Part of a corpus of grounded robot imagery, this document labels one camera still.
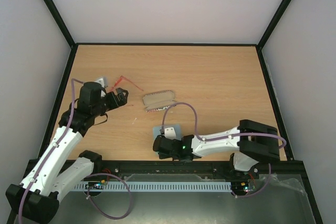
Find red sunglasses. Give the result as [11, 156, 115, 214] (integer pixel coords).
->
[110, 76, 144, 92]

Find light blue cleaning cloth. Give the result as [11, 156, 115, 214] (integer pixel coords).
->
[153, 124, 182, 159]

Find flag pattern glasses case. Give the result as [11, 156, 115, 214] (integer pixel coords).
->
[143, 90, 176, 112]

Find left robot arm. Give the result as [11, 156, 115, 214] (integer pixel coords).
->
[5, 82, 129, 223]

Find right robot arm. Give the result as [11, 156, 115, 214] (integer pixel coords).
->
[153, 119, 287, 178]

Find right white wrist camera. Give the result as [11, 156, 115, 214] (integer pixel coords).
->
[163, 127, 176, 140]

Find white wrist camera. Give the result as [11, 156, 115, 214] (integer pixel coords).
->
[163, 127, 176, 140]
[95, 76, 108, 90]

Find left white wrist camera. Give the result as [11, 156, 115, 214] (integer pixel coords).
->
[95, 76, 108, 90]

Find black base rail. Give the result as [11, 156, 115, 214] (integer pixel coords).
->
[92, 161, 259, 180]

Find light blue slotted cable duct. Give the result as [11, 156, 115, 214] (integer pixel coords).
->
[71, 182, 232, 193]

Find black aluminium frame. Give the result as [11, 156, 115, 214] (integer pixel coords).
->
[5, 0, 324, 224]

